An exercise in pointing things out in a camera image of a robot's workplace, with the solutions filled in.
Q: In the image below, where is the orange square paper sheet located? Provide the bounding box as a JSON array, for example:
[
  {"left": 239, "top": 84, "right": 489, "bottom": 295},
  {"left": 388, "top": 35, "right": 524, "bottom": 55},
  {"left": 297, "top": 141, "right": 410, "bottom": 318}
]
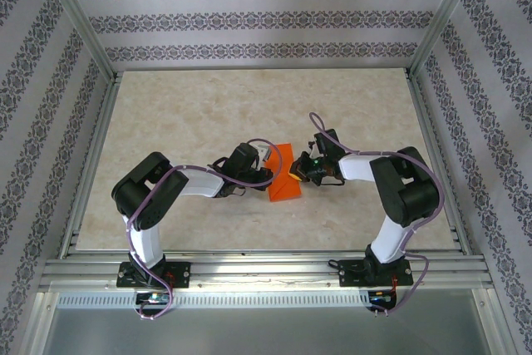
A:
[{"left": 267, "top": 142, "right": 303, "bottom": 203}]

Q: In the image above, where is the grey metal sheet panel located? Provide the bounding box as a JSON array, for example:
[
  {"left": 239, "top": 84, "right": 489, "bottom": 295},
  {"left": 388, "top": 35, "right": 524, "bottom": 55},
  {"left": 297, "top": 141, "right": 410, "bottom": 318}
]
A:
[{"left": 41, "top": 307, "right": 490, "bottom": 355}]

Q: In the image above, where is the small controller board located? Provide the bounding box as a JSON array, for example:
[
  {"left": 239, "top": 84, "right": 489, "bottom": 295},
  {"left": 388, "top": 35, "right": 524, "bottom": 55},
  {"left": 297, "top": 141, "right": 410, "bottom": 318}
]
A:
[
  {"left": 368, "top": 289, "right": 396, "bottom": 303},
  {"left": 135, "top": 292, "right": 171, "bottom": 304}
]

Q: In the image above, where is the thin black left gripper cable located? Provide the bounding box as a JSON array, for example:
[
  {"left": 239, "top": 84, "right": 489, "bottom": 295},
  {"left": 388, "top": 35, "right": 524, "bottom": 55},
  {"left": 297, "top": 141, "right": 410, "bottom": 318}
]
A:
[{"left": 219, "top": 186, "right": 247, "bottom": 200}]

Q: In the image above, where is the wide aluminium base rail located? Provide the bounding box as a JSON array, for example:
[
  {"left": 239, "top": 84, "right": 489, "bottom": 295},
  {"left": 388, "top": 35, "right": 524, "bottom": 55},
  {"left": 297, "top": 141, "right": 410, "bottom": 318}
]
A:
[{"left": 39, "top": 251, "right": 494, "bottom": 294}]

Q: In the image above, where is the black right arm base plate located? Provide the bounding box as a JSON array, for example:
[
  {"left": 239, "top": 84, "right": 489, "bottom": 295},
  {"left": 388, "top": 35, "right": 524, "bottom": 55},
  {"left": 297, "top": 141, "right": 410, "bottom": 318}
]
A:
[{"left": 338, "top": 258, "right": 413, "bottom": 288}]

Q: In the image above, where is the aluminium frame side rail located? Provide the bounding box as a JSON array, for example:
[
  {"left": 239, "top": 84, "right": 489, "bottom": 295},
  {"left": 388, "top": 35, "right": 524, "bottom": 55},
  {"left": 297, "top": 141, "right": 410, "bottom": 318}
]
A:
[
  {"left": 60, "top": 71, "right": 124, "bottom": 259},
  {"left": 405, "top": 67, "right": 474, "bottom": 255}
]

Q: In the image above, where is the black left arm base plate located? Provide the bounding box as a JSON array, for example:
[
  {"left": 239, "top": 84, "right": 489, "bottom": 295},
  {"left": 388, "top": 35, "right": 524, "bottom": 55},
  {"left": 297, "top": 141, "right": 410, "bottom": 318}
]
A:
[{"left": 117, "top": 261, "right": 192, "bottom": 289}]

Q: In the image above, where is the slotted grey cable duct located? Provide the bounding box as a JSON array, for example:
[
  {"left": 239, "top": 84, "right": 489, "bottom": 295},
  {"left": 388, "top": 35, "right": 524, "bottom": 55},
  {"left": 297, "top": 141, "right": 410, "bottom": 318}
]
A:
[{"left": 56, "top": 291, "right": 371, "bottom": 309}]

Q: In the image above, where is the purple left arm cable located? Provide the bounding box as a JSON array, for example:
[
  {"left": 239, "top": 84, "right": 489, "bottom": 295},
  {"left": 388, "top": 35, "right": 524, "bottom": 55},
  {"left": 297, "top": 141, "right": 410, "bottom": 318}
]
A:
[{"left": 126, "top": 138, "right": 286, "bottom": 323}]

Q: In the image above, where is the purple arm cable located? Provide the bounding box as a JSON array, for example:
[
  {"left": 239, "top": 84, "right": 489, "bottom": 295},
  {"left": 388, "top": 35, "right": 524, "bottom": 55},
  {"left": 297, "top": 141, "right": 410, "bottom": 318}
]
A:
[
  {"left": 126, "top": 138, "right": 286, "bottom": 323},
  {"left": 308, "top": 111, "right": 445, "bottom": 319}
]

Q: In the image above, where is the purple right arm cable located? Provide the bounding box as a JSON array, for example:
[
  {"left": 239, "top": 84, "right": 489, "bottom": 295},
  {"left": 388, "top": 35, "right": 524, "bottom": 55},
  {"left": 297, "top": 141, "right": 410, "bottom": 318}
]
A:
[{"left": 308, "top": 111, "right": 445, "bottom": 319}]

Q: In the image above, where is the aluminium frame post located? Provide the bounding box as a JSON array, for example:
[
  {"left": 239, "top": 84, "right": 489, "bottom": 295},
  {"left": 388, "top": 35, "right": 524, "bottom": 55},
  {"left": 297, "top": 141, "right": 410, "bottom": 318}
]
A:
[
  {"left": 408, "top": 0, "right": 486, "bottom": 80},
  {"left": 35, "top": 0, "right": 118, "bottom": 84}
]

